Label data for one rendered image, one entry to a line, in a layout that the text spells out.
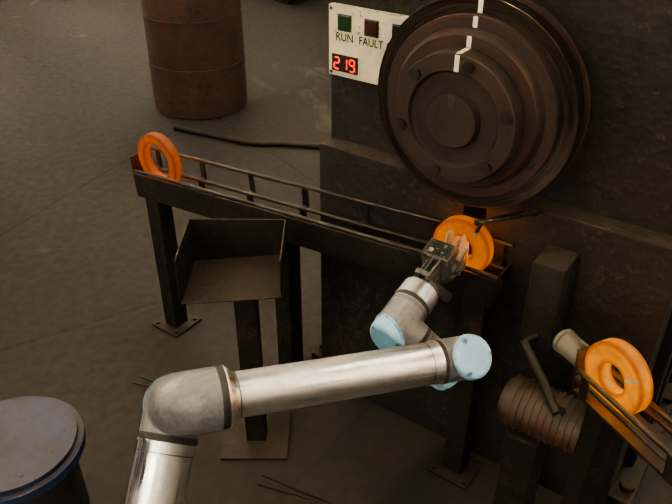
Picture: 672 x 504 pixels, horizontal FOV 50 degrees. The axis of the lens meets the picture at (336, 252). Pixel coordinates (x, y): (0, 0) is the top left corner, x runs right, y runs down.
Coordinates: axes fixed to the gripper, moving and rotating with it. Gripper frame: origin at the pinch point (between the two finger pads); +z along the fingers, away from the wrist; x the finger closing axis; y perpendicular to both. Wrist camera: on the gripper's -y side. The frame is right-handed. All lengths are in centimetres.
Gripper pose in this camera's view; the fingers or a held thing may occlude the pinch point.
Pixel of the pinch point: (463, 239)
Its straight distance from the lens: 179.0
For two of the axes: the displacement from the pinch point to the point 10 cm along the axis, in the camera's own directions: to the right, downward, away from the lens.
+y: -1.5, -6.8, -7.2
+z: 5.6, -6.6, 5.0
